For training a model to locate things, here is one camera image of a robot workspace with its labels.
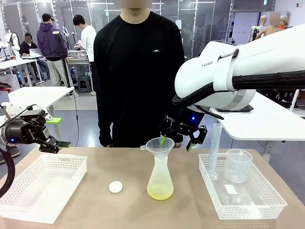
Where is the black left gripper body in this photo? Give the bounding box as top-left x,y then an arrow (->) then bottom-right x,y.
4,118 -> 52,146

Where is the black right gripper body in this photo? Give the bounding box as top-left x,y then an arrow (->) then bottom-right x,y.
176,110 -> 206,134

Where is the clear plastic graduated cylinder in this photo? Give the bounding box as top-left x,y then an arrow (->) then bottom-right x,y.
209,123 -> 223,180

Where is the clear plastic funnel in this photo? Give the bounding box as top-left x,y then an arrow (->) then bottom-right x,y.
140,137 -> 175,167

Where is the clear plastic measuring beaker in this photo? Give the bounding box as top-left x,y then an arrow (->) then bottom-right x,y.
224,148 -> 253,184

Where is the translucent plastic conical flask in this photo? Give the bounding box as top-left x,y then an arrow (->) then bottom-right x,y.
147,155 -> 174,200

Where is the white round flask cap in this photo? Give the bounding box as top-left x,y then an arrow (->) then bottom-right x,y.
109,180 -> 123,193

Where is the white perforated basket with label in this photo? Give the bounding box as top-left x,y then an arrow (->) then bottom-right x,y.
198,153 -> 288,220

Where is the person's right forearm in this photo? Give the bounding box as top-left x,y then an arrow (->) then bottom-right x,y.
96,90 -> 113,146

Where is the white desk with grey legs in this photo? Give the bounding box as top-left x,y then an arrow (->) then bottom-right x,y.
0,85 -> 76,146

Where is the black plastic stool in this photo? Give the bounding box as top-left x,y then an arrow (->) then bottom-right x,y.
77,75 -> 93,94

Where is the white perforated plastic basket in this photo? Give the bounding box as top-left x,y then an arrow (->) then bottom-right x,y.
0,153 -> 88,224

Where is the black tablet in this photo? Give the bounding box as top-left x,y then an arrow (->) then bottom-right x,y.
214,104 -> 254,113

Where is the white paper label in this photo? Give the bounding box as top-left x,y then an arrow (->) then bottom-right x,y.
224,184 -> 238,195

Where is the black tripod stand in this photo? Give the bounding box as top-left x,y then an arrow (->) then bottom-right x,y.
55,33 -> 72,88

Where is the person in black sweatshirt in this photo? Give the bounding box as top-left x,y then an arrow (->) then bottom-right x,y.
93,10 -> 185,148

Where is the silver laptop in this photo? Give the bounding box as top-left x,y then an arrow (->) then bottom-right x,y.
28,48 -> 43,58

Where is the seated person in black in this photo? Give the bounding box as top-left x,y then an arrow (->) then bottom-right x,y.
19,33 -> 51,82

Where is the person in purple hoodie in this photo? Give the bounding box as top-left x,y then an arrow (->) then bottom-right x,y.
37,13 -> 69,87

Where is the person in white shirt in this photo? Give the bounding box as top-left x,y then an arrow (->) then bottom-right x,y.
72,14 -> 97,96

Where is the tan bare-torso mannequin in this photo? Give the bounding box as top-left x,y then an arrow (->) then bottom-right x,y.
256,14 -> 286,39

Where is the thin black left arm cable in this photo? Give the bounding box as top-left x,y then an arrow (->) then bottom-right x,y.
0,104 -> 39,127

